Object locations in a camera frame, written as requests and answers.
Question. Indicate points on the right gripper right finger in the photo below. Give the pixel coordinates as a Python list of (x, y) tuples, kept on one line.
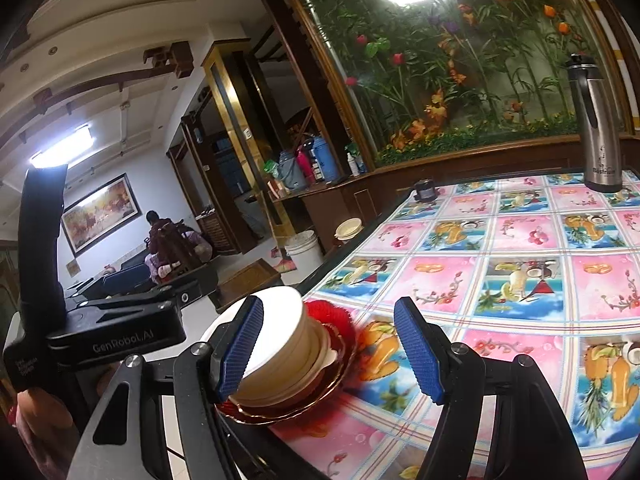
[(427, 348)]

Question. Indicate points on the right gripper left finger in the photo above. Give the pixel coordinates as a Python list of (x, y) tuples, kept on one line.
[(232, 344)]

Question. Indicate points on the white bowl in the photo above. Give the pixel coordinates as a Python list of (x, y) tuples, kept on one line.
[(284, 318), (281, 351)]

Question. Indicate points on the red plate stack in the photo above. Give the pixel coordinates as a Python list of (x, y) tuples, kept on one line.
[(323, 371)]

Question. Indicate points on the beige bowl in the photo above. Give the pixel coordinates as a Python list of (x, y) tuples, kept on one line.
[(292, 370), (278, 369)]

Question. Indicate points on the cream bowls on stool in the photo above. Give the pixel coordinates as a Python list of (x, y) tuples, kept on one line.
[(348, 229)]

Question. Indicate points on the person's left hand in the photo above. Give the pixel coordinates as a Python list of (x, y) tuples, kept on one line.
[(48, 431)]

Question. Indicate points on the dark sofa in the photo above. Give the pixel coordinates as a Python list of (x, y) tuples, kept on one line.
[(132, 277)]

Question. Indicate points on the wooden chair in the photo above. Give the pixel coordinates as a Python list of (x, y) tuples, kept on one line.
[(204, 282)]

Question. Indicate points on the person in dark red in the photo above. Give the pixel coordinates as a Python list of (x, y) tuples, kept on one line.
[(173, 248)]

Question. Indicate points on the framed landscape painting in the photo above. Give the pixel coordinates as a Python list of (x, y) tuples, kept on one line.
[(100, 213)]

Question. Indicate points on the white plastic bucket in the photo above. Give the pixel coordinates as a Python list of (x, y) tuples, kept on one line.
[(305, 251)]

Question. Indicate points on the colourful patterned tablecloth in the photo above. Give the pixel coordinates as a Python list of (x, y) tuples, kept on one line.
[(536, 265)]

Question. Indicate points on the small black device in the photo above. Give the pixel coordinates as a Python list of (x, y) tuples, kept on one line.
[(425, 191)]

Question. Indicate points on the grey kettle jug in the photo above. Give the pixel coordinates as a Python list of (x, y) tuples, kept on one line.
[(290, 173)]

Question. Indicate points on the white spray bottle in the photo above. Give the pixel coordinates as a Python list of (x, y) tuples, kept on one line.
[(353, 165)]

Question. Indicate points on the blue thermos flask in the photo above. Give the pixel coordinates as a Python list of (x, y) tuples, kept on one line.
[(324, 157)]

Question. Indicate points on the red thermos flask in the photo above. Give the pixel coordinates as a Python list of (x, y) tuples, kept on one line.
[(305, 165)]

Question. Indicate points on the stainless steel thermos jug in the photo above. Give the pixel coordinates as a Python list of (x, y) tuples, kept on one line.
[(597, 128)]

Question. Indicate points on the artificial flower display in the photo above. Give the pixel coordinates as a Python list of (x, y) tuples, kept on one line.
[(429, 77)]

